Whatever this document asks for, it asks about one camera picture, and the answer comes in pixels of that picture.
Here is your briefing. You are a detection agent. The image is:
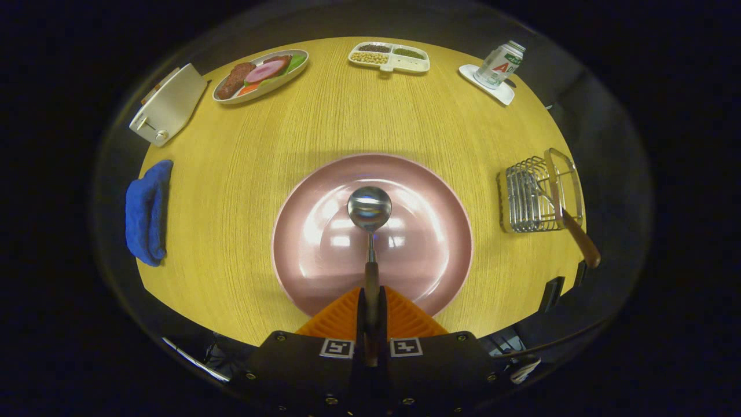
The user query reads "pink plate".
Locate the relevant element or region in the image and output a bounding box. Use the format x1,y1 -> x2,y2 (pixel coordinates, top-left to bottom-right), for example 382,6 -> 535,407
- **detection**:
272,153 -> 474,318

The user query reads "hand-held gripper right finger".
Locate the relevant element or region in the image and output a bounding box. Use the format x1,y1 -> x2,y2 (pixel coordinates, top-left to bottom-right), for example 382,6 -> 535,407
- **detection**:
370,286 -> 505,416

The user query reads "white plastic drink bottle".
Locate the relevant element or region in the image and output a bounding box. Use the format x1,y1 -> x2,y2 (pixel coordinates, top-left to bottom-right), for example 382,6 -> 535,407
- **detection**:
474,40 -> 526,90

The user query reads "wooden handle metal fork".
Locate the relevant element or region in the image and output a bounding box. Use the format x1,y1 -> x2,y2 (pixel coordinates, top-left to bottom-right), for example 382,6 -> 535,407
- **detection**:
524,171 -> 601,269

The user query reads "pink ham slice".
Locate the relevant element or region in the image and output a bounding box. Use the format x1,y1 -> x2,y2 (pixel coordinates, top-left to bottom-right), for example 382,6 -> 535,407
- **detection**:
244,60 -> 288,84

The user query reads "brown meat patty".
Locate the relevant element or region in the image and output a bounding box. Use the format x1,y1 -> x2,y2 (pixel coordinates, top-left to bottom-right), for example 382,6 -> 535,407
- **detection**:
215,55 -> 293,100

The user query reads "blue cloth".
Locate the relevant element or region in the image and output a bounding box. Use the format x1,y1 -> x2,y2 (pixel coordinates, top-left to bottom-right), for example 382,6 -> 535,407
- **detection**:
125,160 -> 174,267

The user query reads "white oval plate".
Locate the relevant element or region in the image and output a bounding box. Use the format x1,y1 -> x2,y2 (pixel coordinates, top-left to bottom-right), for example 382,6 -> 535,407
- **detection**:
212,49 -> 309,105

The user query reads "metal drainer basket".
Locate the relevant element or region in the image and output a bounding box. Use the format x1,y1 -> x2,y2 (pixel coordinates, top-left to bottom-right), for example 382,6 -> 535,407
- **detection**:
498,148 -> 584,234

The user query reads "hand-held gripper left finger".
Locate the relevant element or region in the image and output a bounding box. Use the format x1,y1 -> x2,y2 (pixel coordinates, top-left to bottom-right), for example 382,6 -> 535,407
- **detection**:
240,288 -> 371,416

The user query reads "white toaster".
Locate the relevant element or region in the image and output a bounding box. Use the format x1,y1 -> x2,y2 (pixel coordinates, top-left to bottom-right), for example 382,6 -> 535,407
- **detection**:
129,63 -> 208,147

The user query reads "wooden handle metal spoon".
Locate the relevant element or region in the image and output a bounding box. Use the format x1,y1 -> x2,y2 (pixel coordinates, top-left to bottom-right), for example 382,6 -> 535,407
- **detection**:
347,185 -> 393,367

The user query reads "white square coaster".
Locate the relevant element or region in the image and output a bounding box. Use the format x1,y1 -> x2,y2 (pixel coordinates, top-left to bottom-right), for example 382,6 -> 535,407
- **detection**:
458,64 -> 516,106

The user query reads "white divided tray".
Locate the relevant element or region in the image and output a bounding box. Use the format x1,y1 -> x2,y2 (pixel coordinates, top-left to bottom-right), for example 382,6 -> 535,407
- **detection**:
348,41 -> 431,75

